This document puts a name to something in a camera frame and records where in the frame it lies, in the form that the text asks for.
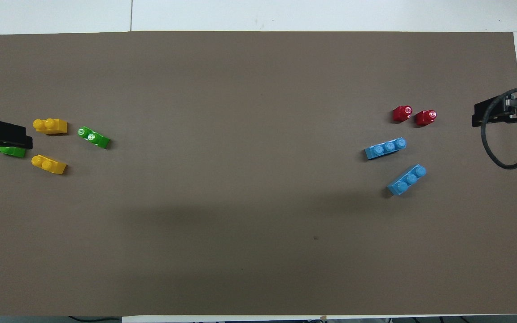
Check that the green two-stud toy block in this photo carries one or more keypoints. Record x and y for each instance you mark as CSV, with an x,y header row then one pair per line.
x,y
14,153
93,137

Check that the blue three-stud toy block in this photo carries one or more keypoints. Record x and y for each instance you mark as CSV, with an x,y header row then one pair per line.
x,y
385,149
406,180

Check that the yellow two-stud toy block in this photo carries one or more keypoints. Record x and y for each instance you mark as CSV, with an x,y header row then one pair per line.
x,y
48,164
50,126

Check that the red single-stud toy block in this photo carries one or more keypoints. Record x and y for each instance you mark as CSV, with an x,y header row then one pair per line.
x,y
402,113
425,118

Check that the brown table mat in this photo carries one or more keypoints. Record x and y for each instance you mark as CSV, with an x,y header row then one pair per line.
x,y
258,224

